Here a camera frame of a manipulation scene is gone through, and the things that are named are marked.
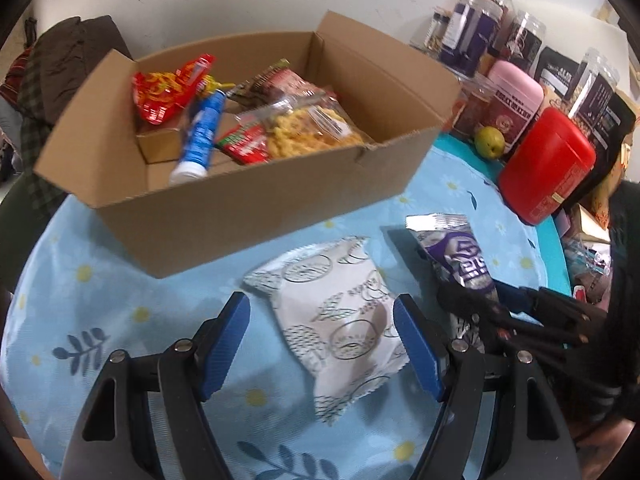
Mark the clear jar with patterned label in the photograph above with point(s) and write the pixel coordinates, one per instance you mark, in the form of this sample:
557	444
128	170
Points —
525	42

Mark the purple silver snack packet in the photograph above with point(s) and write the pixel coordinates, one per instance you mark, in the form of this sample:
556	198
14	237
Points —
455	255

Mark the dark green sofa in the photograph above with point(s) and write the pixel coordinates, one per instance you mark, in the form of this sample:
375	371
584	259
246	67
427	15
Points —
20	240

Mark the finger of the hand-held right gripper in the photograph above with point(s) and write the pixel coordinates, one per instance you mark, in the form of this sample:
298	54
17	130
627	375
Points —
465	302
512	297

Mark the black pouch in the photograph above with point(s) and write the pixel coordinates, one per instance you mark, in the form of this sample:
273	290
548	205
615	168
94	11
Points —
610	150
560	75

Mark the clear waffle snack bag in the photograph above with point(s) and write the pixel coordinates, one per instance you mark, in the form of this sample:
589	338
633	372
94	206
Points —
305	130

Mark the plaid shirt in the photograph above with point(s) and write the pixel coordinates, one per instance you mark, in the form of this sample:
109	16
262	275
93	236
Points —
35	125

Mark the pink lid jar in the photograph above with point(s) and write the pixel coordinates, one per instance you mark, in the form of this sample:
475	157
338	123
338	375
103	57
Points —
515	100

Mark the black label clear jar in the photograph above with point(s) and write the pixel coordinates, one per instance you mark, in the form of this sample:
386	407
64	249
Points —
595	90

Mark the white patterned snack packet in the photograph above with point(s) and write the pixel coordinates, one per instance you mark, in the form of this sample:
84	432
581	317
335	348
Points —
335	310

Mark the red pretzel print bag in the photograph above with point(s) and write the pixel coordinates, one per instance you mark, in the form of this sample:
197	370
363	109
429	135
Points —
160	95

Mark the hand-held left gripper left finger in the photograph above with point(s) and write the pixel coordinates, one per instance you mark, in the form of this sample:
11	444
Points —
227	340

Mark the blue tablet tube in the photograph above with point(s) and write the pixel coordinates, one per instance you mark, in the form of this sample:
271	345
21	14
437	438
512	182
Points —
200	135

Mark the orange spice jar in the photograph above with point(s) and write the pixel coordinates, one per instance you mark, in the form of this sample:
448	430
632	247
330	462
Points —
472	110

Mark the yellow green lollipop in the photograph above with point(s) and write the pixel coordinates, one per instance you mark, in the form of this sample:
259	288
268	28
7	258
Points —
214	84

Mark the white board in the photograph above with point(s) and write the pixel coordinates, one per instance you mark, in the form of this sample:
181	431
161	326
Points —
575	25

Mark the dark red snack packet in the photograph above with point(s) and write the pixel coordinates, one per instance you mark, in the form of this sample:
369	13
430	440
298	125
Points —
280	82

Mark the red green sachet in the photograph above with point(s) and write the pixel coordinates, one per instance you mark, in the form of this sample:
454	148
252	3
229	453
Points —
245	145

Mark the purple label clear jar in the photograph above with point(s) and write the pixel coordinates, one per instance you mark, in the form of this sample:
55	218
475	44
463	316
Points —
470	35

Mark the cardboard box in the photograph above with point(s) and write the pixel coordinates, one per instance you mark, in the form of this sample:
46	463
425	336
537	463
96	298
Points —
225	220

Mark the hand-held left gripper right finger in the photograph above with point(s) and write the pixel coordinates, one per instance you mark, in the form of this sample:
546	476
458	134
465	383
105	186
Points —
417	350

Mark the small clear jar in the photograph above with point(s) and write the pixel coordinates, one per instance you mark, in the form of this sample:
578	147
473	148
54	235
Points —
436	30

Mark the brown jacket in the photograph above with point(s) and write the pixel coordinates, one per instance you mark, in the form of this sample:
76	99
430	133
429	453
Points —
75	60

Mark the red canister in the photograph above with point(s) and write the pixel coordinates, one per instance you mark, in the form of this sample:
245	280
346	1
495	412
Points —
545	165

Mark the yellow green fruit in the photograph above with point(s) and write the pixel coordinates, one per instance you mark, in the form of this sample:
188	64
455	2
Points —
489	142

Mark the red striped garment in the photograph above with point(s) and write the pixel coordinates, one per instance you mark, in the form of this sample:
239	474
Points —
12	80

